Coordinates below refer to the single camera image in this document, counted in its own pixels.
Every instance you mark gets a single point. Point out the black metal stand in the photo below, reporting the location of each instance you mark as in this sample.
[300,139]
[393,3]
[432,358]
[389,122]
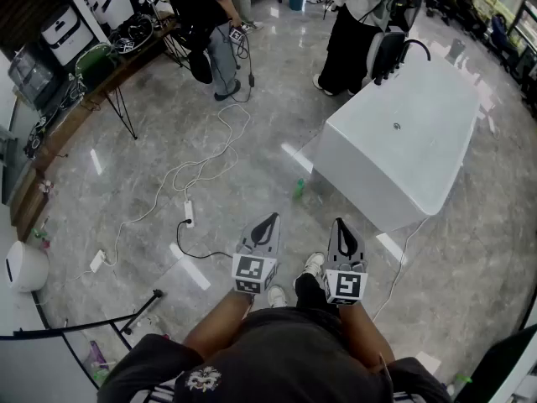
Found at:
[84,328]

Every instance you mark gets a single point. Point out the long wooden table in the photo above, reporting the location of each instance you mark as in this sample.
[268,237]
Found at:
[75,120]

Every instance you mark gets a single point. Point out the small green bottle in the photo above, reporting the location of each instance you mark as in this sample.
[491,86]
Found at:
[463,378]

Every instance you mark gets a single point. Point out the white bathtub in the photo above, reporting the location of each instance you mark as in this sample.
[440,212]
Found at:
[398,149]

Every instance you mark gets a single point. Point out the black counter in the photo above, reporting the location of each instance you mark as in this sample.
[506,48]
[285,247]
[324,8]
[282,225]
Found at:
[507,367]

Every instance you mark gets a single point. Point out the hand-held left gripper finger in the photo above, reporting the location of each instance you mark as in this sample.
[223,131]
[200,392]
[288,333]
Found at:
[274,235]
[248,235]

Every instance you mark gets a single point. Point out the person's white shoe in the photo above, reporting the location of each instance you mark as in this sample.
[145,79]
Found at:
[277,296]
[314,263]

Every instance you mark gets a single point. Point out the white power strip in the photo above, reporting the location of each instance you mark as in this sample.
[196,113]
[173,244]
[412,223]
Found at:
[189,212]

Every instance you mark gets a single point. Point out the pile of black equipment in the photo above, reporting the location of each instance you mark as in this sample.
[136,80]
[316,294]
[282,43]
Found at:
[134,32]

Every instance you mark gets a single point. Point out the row of seated people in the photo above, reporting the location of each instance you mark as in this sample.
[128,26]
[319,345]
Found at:
[482,11]

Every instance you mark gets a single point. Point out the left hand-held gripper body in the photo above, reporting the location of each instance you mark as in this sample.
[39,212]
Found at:
[251,269]

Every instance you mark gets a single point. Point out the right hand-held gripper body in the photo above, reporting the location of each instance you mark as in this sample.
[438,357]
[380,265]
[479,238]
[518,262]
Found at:
[346,284]

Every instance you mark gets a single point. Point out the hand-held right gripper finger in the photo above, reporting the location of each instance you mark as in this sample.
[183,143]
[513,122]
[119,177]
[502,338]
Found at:
[333,246]
[358,250]

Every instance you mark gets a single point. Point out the clear plastic container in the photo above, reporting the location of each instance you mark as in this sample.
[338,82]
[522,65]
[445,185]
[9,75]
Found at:
[29,74]

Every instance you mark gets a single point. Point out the person's black trouser leg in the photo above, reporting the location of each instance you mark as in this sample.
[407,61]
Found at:
[312,292]

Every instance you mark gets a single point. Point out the person's right forearm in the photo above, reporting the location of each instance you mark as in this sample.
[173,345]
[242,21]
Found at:
[365,334]

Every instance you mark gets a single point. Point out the grey white chair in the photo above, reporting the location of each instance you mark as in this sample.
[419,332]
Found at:
[384,55]

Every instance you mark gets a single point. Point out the person's dark shirt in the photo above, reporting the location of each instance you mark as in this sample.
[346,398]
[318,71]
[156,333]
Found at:
[285,359]

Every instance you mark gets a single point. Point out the person's left forearm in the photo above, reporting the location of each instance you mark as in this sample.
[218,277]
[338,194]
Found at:
[218,326]

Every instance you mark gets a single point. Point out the purple bottle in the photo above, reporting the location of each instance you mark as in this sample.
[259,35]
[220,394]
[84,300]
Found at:
[95,351]

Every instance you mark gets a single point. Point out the teal bucket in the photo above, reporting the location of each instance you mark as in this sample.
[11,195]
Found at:
[296,0]

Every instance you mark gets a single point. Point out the white round appliance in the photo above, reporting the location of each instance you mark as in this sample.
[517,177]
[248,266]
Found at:
[25,267]

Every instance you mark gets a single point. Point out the black bathtub faucet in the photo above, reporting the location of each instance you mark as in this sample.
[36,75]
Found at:
[419,45]

